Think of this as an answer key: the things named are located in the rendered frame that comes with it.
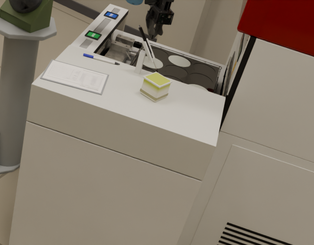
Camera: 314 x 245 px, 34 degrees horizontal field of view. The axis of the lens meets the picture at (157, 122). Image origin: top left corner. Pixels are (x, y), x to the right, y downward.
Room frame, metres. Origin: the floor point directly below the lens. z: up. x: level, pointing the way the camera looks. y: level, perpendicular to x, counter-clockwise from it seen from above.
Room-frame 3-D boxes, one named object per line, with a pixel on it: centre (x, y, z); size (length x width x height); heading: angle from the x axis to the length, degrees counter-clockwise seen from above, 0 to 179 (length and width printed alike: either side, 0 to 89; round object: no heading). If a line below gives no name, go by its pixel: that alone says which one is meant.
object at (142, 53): (1.68, 0.11, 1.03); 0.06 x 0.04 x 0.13; 87
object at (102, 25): (2.00, 0.35, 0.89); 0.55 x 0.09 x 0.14; 177
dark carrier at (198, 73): (1.92, -0.01, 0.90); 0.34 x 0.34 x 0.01; 87
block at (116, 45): (1.99, 0.25, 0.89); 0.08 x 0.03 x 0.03; 87
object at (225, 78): (1.92, -0.22, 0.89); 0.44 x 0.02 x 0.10; 177
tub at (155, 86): (1.54, 0.04, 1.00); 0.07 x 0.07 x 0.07; 61
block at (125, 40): (2.07, 0.24, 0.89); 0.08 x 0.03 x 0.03; 87
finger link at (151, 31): (1.95, 0.13, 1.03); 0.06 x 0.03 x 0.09; 32
